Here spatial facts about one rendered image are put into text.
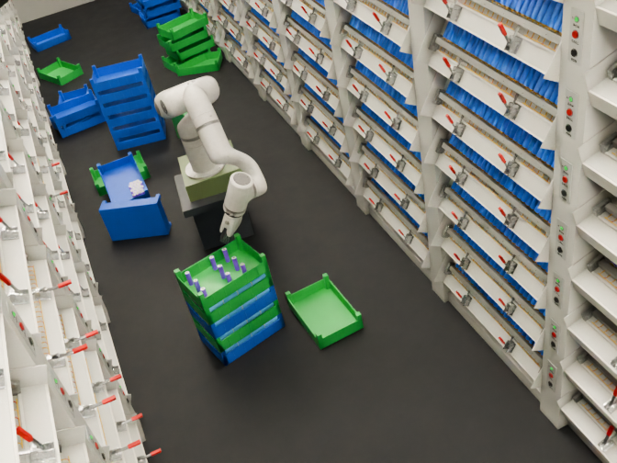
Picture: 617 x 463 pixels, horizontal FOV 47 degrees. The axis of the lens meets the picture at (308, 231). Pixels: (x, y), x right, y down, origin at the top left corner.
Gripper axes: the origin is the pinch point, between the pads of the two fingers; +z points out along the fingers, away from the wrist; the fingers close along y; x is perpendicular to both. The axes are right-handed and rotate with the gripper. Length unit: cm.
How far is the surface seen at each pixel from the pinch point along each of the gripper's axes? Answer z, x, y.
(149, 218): 64, 52, 41
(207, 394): 42, -20, -40
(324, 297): 30, -43, 19
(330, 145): 27, -10, 106
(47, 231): -2, 53, -37
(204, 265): 15.8, 4.3, -5.9
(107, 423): -8, -5, -89
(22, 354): -81, 0, -116
